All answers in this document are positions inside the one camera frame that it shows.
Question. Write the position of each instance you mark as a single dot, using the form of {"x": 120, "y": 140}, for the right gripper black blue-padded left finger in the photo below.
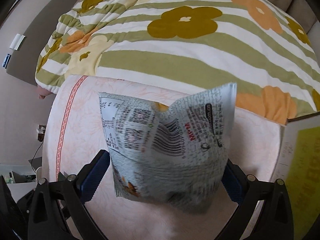
{"x": 56, "y": 202}

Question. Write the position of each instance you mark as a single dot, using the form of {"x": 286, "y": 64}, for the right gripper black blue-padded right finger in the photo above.
{"x": 275, "y": 220}

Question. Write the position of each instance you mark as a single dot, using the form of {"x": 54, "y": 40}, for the white printed snack bag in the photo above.
{"x": 172, "y": 155}

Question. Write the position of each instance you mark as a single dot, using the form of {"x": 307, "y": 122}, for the green cardboard box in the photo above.
{"x": 298, "y": 166}

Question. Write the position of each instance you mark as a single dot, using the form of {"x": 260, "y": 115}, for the floral striped green quilt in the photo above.
{"x": 189, "y": 46}

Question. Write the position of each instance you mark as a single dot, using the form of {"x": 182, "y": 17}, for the white wall switch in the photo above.
{"x": 17, "y": 41}

